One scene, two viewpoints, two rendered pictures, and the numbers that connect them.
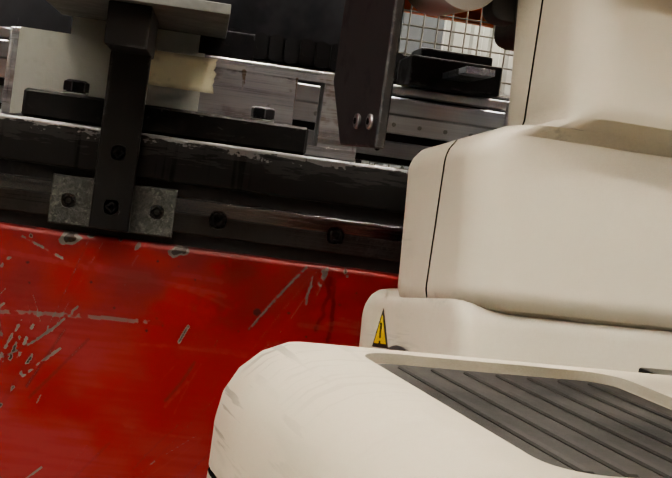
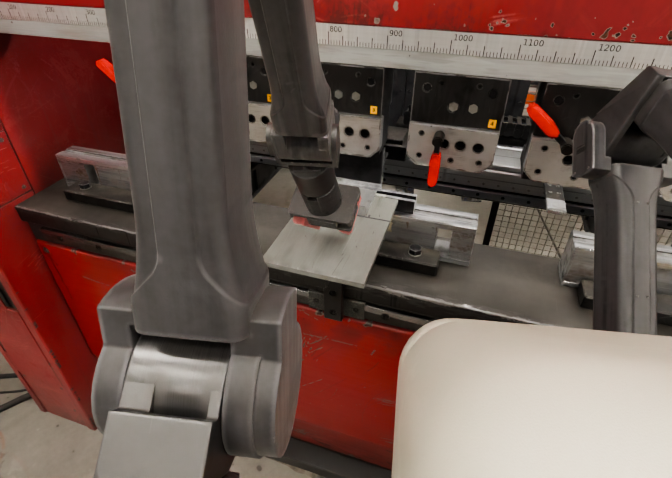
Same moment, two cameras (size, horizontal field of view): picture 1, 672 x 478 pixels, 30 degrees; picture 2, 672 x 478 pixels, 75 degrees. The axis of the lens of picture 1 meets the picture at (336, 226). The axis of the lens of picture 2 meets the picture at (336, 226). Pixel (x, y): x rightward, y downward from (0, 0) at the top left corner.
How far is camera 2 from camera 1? 0.89 m
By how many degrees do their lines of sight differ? 40
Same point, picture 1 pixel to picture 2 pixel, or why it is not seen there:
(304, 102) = (462, 176)
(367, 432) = not seen: outside the picture
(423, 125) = (531, 189)
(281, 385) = not seen: outside the picture
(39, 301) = (311, 331)
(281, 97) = (428, 235)
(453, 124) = not seen: hidden behind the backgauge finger
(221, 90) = (396, 230)
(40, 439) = (319, 371)
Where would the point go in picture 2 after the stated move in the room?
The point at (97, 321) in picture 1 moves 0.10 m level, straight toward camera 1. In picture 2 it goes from (335, 342) to (323, 379)
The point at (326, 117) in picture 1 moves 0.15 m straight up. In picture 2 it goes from (453, 245) to (465, 181)
